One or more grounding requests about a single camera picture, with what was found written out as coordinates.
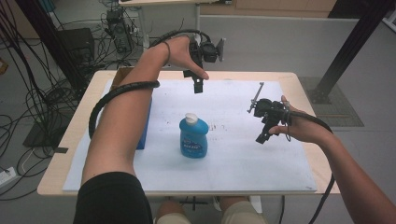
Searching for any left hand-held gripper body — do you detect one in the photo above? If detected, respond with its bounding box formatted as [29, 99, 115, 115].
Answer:
[189, 32, 226, 74]

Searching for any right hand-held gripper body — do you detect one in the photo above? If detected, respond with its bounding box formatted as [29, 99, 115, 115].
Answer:
[247, 81, 293, 126]

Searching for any blue bottle with white cap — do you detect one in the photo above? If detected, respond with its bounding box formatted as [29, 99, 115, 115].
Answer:
[178, 112, 210, 160]

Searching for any blue cardboard box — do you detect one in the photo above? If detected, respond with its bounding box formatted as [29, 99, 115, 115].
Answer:
[110, 66, 153, 150]

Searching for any person's left hand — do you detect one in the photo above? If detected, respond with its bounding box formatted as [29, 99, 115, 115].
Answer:
[163, 35, 210, 80]

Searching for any person's right hand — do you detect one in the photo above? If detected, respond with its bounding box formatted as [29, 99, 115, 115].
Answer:
[268, 94, 334, 145]

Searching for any black hair band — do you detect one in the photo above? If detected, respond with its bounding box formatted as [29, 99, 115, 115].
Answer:
[163, 40, 172, 65]

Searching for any white desk with legs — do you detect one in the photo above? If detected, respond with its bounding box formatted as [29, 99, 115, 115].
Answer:
[118, 0, 233, 63]

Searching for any grey grid floor mat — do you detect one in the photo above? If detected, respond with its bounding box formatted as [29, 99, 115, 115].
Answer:
[298, 76, 365, 128]

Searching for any grey electronic device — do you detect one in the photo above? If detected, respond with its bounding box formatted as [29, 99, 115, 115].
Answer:
[105, 7, 134, 54]

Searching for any person's right leg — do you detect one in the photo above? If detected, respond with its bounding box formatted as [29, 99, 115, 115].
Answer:
[219, 195, 269, 224]

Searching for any person's leg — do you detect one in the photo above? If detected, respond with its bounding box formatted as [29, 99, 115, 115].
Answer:
[219, 195, 269, 224]
[153, 200, 191, 224]

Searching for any black table crossbar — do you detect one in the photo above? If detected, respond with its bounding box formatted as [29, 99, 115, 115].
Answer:
[178, 196, 208, 212]

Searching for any black computer case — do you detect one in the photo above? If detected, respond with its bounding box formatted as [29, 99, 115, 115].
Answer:
[57, 27, 96, 65]

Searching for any person's left leg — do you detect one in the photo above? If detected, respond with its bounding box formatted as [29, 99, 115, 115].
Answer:
[153, 200, 191, 224]

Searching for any black shirt sleeve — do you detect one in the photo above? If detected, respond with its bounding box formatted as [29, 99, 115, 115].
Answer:
[73, 172, 154, 224]

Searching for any white power strip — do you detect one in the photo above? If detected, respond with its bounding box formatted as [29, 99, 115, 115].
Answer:
[0, 166, 18, 189]

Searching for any thin black strap loop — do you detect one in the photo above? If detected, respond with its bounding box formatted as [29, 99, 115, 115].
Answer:
[283, 101, 292, 143]

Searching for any right gripper black corrugated cable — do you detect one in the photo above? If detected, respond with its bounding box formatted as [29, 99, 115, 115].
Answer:
[288, 110, 336, 224]

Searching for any gripper black corrugated cable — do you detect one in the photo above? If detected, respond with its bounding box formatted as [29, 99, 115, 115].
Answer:
[288, 110, 336, 224]
[88, 28, 213, 140]

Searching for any left gripper black corrugated cable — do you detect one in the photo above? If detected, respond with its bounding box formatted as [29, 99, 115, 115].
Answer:
[88, 28, 213, 140]

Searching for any thin black hanging cable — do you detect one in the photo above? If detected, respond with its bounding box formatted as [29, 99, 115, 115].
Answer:
[278, 195, 286, 224]

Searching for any thick black metal post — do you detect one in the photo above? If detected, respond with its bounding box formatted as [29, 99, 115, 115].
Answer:
[306, 0, 396, 105]

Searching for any thin black metal post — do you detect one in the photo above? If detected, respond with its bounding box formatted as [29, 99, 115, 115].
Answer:
[15, 0, 88, 91]

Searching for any bundle of black floor cables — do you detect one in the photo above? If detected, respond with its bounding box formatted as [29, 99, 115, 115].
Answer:
[0, 0, 106, 202]

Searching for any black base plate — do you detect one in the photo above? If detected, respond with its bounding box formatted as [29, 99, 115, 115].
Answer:
[22, 119, 64, 149]

